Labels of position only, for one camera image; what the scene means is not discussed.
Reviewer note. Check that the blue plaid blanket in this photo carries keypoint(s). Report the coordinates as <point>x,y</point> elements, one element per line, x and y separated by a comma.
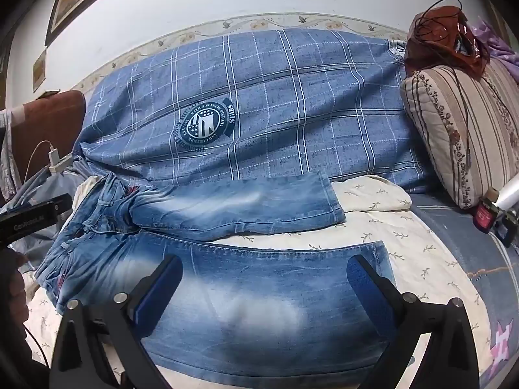
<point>284,109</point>

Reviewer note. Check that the blue denim pants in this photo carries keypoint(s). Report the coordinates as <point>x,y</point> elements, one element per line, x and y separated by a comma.
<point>243,291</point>

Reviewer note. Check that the purple cloth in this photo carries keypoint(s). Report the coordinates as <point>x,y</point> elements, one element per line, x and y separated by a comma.
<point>496,40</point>

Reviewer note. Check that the small wall picture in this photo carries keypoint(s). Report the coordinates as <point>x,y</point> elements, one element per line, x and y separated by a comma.
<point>39,71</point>

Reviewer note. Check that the striped floral pillow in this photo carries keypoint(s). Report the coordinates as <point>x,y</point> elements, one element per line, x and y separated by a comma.
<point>458,129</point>

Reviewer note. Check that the small black device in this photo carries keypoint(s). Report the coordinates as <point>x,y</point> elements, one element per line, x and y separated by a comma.
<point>507,231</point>

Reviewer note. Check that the person's left hand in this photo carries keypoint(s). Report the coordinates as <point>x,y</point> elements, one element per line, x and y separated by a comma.
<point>15,287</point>

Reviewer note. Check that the blue patterned bed sheet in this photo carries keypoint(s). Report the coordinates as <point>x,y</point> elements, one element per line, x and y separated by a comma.
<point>486,291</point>

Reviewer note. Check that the white charger plug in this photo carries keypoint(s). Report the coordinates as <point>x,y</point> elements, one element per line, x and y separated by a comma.
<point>56,160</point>

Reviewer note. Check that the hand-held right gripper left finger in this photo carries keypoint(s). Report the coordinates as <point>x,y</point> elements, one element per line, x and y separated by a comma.
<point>160,291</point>

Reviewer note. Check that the grey striped cloth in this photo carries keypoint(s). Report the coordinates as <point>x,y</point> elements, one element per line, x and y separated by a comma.
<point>8,162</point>

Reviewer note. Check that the white tube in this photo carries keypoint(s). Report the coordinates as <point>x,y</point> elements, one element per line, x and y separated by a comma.
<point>511,194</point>

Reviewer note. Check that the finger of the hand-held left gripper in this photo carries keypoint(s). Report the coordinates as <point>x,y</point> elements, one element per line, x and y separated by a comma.
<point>59,204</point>

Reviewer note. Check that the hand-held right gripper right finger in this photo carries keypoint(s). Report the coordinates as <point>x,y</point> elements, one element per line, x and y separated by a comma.
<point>367,287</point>

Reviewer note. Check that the reddish brown bag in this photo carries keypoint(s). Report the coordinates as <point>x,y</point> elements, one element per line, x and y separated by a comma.
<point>438,40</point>

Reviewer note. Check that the brown headboard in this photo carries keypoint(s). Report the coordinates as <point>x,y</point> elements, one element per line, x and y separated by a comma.
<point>52,121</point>

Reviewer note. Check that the cream leaf-print sheet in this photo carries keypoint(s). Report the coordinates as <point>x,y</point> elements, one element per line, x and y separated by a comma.
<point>425,243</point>

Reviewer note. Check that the grey blue garment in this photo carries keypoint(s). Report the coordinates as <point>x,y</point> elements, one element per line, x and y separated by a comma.
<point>36,186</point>

